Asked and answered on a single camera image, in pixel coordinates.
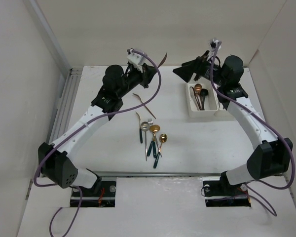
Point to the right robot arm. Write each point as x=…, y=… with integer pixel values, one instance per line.
x=272, y=153

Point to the white container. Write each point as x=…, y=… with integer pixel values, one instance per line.
x=201, y=108
x=221, y=112

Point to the brown wooden spoon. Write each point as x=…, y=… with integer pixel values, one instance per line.
x=196, y=96

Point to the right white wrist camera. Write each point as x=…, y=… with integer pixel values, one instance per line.
x=214, y=45

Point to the brown wooden fork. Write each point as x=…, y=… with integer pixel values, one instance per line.
x=162, y=61

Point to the gold spoon green handle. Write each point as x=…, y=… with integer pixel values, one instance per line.
x=163, y=138
x=157, y=128

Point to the copper round spoon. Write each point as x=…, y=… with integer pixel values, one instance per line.
x=198, y=95

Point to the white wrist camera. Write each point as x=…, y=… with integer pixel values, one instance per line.
x=214, y=45
x=136, y=58

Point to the white left container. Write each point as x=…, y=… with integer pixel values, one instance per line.
x=201, y=108

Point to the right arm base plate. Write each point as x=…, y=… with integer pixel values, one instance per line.
x=216, y=195

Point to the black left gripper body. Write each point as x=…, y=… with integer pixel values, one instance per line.
x=132, y=78

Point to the aluminium frame rail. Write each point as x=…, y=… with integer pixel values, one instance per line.
x=64, y=105

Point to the white right container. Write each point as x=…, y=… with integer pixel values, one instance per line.
x=221, y=112

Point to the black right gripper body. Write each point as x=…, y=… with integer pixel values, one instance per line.
x=201, y=67

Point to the black round spoon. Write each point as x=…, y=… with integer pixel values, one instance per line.
x=203, y=94

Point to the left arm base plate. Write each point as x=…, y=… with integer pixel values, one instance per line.
x=104, y=197

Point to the silver fork green handle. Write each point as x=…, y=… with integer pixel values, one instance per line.
x=152, y=146

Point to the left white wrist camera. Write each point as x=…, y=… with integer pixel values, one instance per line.
x=136, y=58

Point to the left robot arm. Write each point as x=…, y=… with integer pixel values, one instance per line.
x=56, y=160

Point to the silver ridged spoon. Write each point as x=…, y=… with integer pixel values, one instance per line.
x=145, y=128

